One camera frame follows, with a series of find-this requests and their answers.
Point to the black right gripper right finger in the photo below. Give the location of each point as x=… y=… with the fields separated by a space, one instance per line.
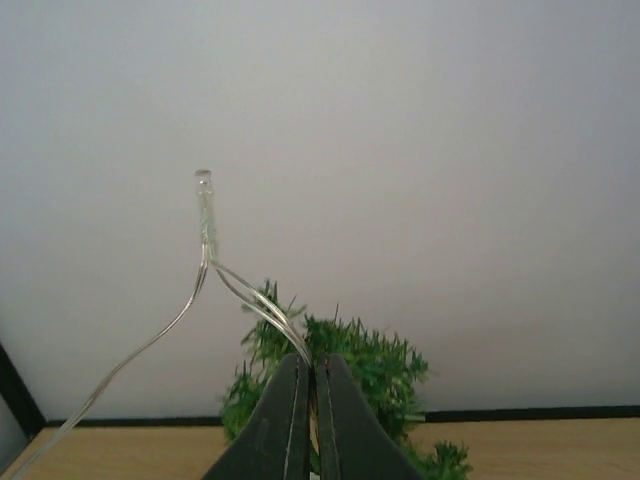
x=352 y=443

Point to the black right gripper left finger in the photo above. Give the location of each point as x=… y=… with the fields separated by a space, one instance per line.
x=275 y=444

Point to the clear led string lights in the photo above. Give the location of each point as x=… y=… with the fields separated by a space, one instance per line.
x=205 y=260

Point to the small green christmas tree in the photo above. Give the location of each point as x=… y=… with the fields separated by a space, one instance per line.
x=384 y=369

